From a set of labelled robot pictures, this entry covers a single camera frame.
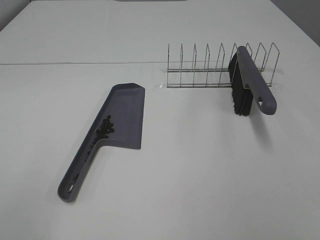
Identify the grey brush with black bristles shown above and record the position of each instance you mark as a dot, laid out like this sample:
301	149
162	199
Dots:
248	85

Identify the pile of coffee beans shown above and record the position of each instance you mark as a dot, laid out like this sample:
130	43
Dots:
103	131

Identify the grey plastic dustpan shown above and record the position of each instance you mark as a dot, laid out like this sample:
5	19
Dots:
125	103

